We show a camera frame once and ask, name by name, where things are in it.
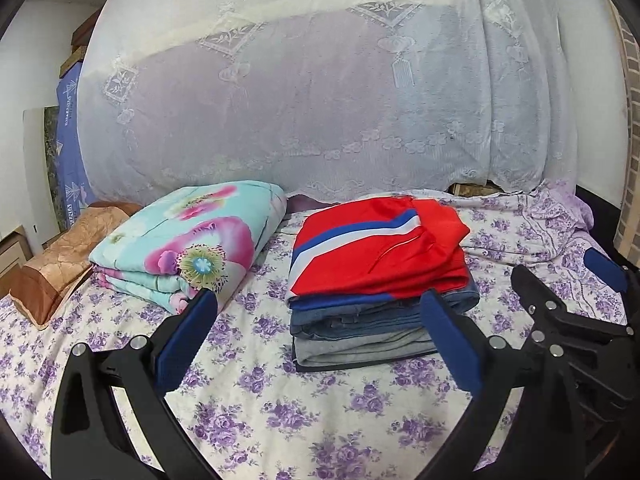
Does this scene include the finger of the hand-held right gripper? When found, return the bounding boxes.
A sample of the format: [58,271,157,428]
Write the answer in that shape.
[582,247,640,302]
[511,264,632,345]

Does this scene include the leaning flat board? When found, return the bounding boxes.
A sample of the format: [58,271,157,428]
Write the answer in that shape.
[22,105,65,235]

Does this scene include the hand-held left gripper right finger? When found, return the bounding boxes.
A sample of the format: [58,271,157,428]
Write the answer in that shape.
[420,289,587,480]

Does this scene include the brown pillow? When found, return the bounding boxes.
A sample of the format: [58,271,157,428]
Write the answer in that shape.
[9,201,143,331]

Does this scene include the purple floral bedsheet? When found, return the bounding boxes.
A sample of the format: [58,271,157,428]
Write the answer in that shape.
[0,180,631,480]

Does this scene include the white lace cover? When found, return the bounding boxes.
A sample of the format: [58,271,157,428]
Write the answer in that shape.
[75,0,596,206]

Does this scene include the stacked wooden boxes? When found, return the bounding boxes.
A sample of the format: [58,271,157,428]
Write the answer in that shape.
[60,9,103,78]

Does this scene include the folded blue jeans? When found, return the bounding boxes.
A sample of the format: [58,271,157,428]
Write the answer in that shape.
[290,280,478,342]

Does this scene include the folded grey pants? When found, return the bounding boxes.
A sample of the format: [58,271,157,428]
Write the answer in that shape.
[292,327,441,368]

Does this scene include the folded black pants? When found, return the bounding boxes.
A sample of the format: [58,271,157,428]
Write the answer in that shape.
[295,350,446,374]

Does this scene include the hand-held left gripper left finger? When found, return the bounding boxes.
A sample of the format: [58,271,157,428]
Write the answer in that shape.
[50,287,218,480]

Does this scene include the beige striped curtain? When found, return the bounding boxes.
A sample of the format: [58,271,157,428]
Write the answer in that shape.
[611,5,640,266]

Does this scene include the folded turquoise floral quilt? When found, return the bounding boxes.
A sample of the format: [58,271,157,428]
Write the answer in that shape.
[89,181,288,316]

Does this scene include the red jacket blue white stripes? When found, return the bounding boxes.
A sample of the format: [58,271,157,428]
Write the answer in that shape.
[287,196,472,303]

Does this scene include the blue printed cloth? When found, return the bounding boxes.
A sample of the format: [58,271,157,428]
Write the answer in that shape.
[55,62,97,231]

